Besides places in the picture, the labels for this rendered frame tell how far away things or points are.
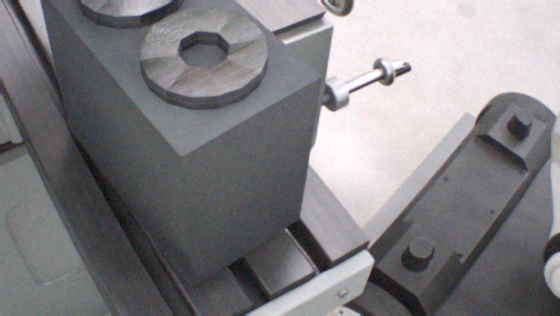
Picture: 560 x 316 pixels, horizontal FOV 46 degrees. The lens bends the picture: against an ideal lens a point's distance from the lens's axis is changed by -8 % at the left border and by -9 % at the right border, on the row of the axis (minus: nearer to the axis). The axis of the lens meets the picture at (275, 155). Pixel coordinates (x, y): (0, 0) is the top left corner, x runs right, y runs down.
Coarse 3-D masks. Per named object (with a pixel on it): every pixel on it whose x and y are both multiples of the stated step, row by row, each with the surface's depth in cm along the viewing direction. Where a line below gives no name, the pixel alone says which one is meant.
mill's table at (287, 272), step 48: (0, 0) 81; (0, 48) 76; (48, 48) 76; (48, 96) 72; (48, 144) 68; (48, 192) 73; (96, 192) 65; (96, 240) 62; (144, 240) 65; (288, 240) 63; (336, 240) 63; (144, 288) 59; (192, 288) 60; (240, 288) 60; (288, 288) 61; (336, 288) 63
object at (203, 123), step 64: (64, 0) 53; (128, 0) 52; (192, 0) 54; (64, 64) 58; (128, 64) 49; (192, 64) 50; (256, 64) 48; (128, 128) 51; (192, 128) 46; (256, 128) 48; (128, 192) 61; (192, 192) 48; (256, 192) 55; (192, 256) 55
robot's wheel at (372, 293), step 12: (372, 288) 104; (360, 300) 102; (372, 300) 102; (384, 300) 102; (396, 300) 103; (336, 312) 112; (348, 312) 109; (360, 312) 102; (372, 312) 101; (384, 312) 101; (396, 312) 102; (408, 312) 102
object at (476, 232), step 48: (480, 144) 122; (528, 144) 120; (432, 192) 116; (480, 192) 116; (528, 192) 119; (384, 240) 110; (432, 240) 107; (480, 240) 110; (528, 240) 113; (384, 288) 107; (432, 288) 103; (480, 288) 107; (528, 288) 108
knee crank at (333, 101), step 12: (384, 60) 133; (396, 60) 136; (372, 72) 133; (384, 72) 133; (396, 72) 135; (336, 84) 128; (348, 84) 131; (360, 84) 132; (384, 84) 135; (324, 96) 129; (336, 96) 127; (348, 96) 129; (336, 108) 129
